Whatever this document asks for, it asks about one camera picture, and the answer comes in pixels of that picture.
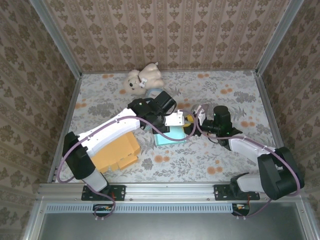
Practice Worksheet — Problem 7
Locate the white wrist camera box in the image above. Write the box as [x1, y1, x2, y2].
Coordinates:
[191, 104, 208, 121]
[164, 109, 185, 127]

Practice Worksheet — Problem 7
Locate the orange paper box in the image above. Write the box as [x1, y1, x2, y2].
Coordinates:
[89, 131, 141, 174]

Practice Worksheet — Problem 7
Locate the aluminium frame post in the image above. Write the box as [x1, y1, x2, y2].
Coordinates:
[254, 0, 305, 76]
[29, 0, 83, 78]

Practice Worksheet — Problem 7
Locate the cream plush dog toy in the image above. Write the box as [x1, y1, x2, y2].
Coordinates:
[119, 62, 165, 96]

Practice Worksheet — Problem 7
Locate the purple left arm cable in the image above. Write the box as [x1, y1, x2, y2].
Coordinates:
[56, 108, 198, 222]

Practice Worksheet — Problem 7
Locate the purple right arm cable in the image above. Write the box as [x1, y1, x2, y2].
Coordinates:
[194, 104, 302, 221]

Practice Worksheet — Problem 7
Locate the floral patterned table cover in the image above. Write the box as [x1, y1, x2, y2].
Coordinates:
[53, 70, 278, 184]

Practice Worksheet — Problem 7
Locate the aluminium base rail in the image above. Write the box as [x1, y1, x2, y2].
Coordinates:
[37, 182, 311, 201]

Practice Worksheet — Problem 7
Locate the grey slotted cable duct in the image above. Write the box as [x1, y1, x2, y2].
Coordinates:
[46, 202, 232, 214]

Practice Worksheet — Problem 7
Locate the grey metal panel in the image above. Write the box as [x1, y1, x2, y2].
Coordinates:
[37, 212, 308, 240]

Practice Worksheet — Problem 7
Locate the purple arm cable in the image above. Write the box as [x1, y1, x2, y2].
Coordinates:
[56, 108, 198, 222]
[194, 104, 302, 221]

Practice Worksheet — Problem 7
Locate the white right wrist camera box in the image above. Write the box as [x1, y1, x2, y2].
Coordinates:
[191, 104, 208, 121]

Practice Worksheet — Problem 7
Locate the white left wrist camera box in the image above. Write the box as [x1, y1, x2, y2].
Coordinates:
[164, 109, 185, 127]

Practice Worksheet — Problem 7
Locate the light blue paper box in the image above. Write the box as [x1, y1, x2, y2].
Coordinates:
[153, 124, 188, 147]

